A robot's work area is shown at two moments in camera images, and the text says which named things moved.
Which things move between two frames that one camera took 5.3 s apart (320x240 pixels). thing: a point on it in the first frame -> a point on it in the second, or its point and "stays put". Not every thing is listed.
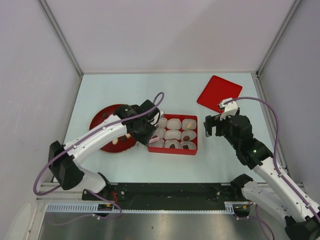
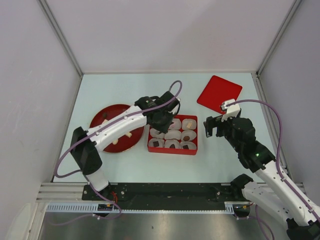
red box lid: [217, 89] stays put
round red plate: [124, 143] stays put
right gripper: [212, 121] stays put
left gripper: [145, 139] -> [163, 128]
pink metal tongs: [154, 139] -> [169, 127]
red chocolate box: [177, 134] stays put
